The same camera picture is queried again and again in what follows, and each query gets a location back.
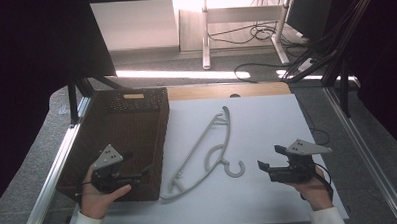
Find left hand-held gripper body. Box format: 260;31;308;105
89;142;144;194

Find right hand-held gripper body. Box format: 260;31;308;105
267;137;334;185

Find person's left hand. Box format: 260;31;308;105
77;163;134;221

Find person's right hand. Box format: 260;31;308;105
284;165;335;213

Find brown woven basket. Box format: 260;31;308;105
52;86;174;205

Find white table cover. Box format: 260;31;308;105
96;92;350;224

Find grey plastic clothes hanger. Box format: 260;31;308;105
156;104;248;202

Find black metal stand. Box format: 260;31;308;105
65;68;130;127
319;50;356;121

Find white power strip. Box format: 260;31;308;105
297;57;317;74

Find black curtain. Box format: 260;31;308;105
329;0;397;161
0;0;122;213

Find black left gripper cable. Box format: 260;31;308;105
74;180;94;198

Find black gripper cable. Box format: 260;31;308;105
74;180;94;198
298;161;335;202

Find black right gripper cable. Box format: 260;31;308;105
298;161;335;202

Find thin black cable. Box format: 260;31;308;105
298;98;332;147

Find aluminium frame rail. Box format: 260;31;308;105
15;95;98;224
323;84;397;224

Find black floor cable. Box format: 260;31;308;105
233;61;289;85

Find tangled black cables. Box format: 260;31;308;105
206;18;307;50

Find bundle of black cables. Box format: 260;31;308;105
277;0;381;84

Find white metal desk frame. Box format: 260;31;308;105
200;0;307;71

